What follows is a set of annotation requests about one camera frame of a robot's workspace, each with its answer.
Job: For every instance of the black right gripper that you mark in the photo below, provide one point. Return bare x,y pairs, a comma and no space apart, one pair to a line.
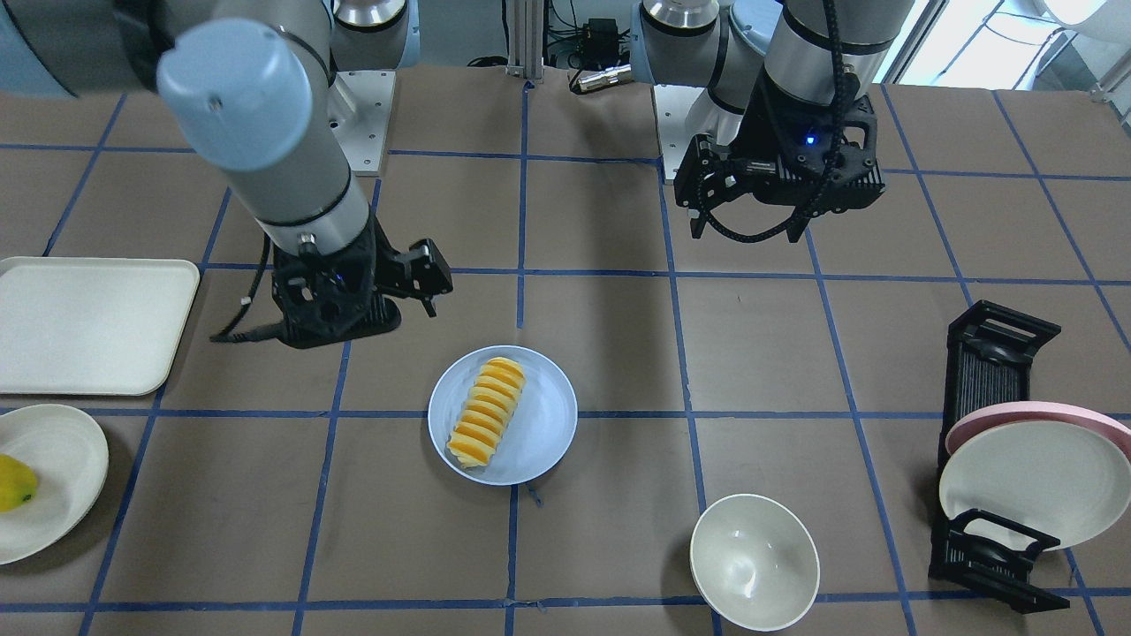
386,256

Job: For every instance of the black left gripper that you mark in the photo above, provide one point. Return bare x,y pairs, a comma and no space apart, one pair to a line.
758,131

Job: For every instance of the yellow striped bread roll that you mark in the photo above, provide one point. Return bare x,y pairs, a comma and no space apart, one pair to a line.
487,412

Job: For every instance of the light blue plate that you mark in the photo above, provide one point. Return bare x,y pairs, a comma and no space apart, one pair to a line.
542,427

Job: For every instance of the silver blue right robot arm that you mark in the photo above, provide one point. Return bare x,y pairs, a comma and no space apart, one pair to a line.
251,85

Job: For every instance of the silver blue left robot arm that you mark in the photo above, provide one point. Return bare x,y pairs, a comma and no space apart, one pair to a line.
818,52

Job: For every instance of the white round plate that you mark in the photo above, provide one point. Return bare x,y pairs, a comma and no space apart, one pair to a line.
67,451

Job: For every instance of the cream plate in rack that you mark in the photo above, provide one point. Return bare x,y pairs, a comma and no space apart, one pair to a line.
1057,478

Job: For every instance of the pink plate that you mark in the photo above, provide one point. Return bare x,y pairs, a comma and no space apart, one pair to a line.
998,415

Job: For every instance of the black dish rack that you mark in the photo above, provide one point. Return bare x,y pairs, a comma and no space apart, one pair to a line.
989,353

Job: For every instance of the white rectangular tray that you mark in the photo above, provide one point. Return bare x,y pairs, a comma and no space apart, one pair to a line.
78,326

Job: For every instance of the yellow lemon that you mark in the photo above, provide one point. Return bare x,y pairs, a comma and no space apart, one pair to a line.
19,483

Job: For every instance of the cream bowl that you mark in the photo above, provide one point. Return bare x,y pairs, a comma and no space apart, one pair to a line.
754,562

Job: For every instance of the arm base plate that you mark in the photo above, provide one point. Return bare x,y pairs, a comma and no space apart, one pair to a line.
359,112
683,111

